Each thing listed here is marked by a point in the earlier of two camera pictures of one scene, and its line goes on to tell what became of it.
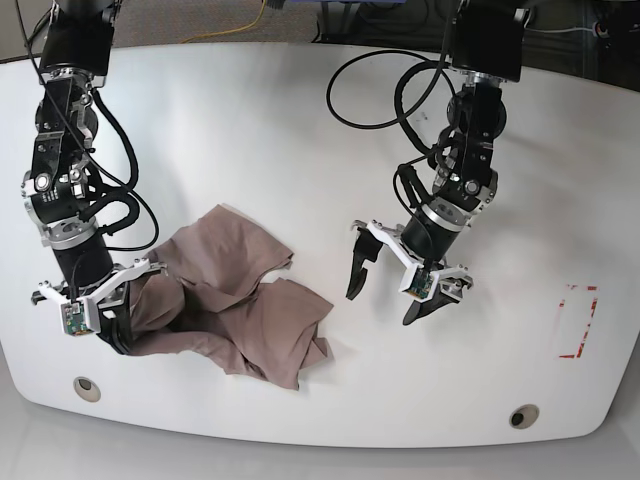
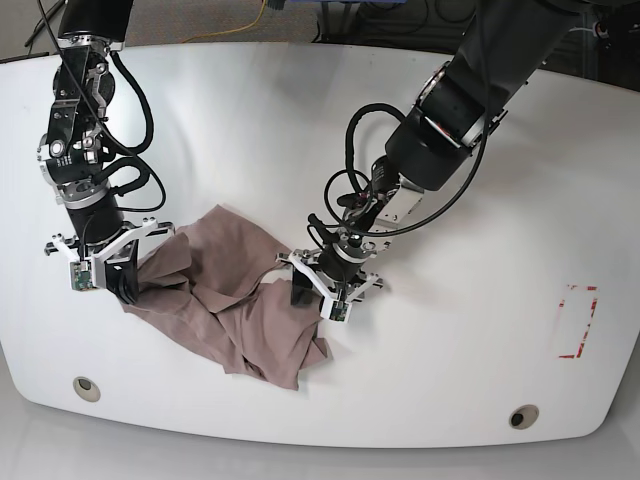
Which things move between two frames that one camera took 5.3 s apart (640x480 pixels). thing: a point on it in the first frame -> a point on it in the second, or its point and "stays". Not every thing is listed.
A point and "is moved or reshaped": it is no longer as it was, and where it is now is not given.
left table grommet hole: (87, 389) stays
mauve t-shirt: (209, 299) is moved or reshaped
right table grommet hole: (524, 416) stays
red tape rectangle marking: (585, 334) stays
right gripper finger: (367, 247) -> (303, 292)
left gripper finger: (115, 324) -> (122, 271)
